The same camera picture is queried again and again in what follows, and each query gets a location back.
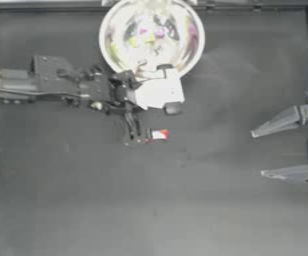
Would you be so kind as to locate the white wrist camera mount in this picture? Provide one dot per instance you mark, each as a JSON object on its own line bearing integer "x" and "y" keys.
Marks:
{"x": 158, "y": 91}

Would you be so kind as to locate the black table frame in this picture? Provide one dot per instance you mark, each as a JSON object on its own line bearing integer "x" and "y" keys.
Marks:
{"x": 251, "y": 6}

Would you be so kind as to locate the pink candy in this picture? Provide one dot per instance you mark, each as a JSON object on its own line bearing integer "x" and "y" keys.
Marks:
{"x": 160, "y": 32}

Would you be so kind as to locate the steel bowl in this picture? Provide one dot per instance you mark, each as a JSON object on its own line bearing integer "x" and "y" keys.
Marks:
{"x": 117, "y": 33}

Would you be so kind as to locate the red and white candy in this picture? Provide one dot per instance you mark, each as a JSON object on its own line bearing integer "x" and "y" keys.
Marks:
{"x": 160, "y": 135}

